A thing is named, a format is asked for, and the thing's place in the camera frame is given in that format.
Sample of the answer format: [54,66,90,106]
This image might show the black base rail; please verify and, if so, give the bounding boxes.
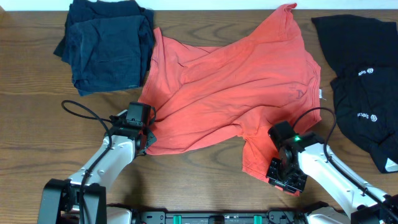
[105,203,312,224]

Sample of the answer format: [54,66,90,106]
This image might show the folded navy blue clothes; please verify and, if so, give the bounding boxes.
[53,0,155,96]

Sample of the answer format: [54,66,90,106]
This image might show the red t-shirt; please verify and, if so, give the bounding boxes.
[139,4,321,181]

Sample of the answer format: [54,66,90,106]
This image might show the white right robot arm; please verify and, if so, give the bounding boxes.
[267,130,397,223]

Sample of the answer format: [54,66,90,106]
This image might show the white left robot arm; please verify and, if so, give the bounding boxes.
[37,119,155,223]

